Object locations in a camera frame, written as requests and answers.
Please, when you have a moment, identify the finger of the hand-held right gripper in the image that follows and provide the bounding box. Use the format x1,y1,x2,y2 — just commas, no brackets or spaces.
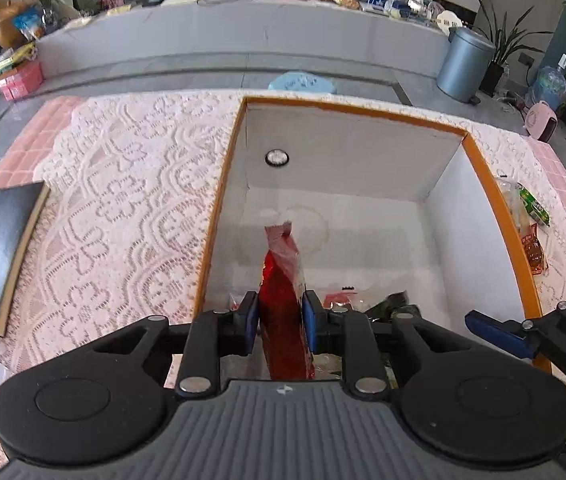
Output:
465,304,566,381

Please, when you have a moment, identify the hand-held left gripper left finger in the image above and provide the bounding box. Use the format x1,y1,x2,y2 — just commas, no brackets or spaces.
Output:
83,291,258,397

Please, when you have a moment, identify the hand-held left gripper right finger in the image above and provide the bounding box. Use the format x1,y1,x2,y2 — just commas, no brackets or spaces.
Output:
302,290,468,396

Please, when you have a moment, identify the large red snack packet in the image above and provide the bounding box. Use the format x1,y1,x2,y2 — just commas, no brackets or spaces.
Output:
258,222,316,382

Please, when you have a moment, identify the small red snack packet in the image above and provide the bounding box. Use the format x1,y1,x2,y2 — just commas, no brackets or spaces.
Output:
519,225,548,276

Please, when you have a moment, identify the clear nut packet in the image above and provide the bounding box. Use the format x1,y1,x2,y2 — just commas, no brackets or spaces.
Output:
494,175,524,235

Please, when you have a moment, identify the green label snack packet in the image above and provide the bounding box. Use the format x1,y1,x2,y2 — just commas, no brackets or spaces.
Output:
517,184,552,227

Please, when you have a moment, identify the orange cardboard box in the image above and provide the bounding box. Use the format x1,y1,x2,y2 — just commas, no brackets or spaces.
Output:
194,95,554,381

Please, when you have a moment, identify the white lace tablecloth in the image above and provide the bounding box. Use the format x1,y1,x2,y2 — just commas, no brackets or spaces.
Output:
0,89,566,471

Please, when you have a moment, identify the pink heater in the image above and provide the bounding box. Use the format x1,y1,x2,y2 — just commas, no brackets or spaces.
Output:
523,101,562,142

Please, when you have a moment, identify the light blue round stool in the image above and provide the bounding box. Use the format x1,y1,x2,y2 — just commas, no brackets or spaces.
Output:
267,71,338,96

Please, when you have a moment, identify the blue water jug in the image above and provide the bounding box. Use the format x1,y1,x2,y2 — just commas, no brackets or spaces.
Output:
528,65,566,111

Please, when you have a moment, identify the long-leaf potted plant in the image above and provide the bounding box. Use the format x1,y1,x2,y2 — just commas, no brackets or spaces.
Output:
472,0,556,98

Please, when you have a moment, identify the blue-grey trash can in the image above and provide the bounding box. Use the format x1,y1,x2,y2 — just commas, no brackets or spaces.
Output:
437,26,498,103

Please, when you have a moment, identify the white marble TV console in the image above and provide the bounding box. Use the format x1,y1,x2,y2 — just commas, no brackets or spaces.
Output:
35,0,451,81

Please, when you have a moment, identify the pink storage box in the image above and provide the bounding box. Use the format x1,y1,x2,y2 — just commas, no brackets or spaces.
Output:
0,60,45,102

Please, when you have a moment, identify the yellow green packet pile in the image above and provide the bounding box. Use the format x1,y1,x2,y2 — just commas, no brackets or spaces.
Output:
0,42,38,80

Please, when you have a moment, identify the blue snack bag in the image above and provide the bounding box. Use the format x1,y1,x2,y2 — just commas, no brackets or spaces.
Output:
12,10,44,41

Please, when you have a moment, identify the golden gourd ornament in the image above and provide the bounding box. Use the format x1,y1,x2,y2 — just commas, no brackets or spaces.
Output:
0,1,31,51

